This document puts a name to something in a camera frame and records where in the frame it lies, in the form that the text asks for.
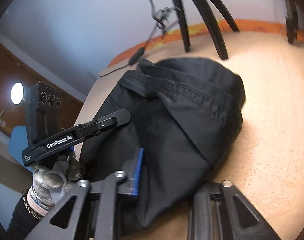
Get white clip desk lamp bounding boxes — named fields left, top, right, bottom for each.
left=10, top=82, right=25, bottom=105

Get black pants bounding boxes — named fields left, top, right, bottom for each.
left=80, top=57, right=246, bottom=235

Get black power cable with switch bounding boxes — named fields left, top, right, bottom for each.
left=99, top=0, right=180, bottom=78

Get tall grey tripod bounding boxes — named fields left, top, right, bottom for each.
left=285, top=0, right=299, bottom=44

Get small black tripod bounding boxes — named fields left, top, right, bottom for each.
left=165, top=0, right=241, bottom=61

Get left gloved hand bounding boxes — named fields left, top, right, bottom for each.
left=25, top=156, right=85, bottom=218

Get left forearm black sleeve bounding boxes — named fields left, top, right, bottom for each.
left=6, top=190, right=43, bottom=240

